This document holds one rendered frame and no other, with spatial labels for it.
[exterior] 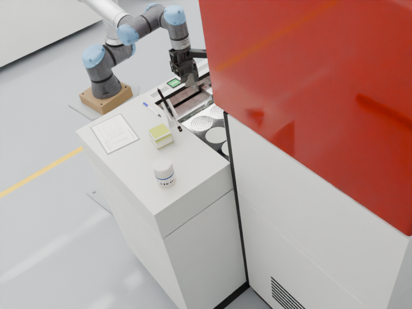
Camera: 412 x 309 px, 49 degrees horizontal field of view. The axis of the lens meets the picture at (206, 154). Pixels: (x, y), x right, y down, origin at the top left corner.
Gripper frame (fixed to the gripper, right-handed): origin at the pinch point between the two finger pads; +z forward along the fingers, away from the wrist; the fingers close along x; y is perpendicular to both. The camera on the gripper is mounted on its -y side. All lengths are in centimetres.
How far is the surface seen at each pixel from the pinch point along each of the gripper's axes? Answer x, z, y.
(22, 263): -60, 105, 106
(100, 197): -74, 104, 47
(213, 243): 38, 49, 26
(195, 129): 5.4, 17.1, 6.8
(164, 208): 39, 10, 41
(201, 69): -22.0, 11.5, -16.4
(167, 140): 13.7, 6.9, 23.6
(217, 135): 15.5, 17.2, 2.3
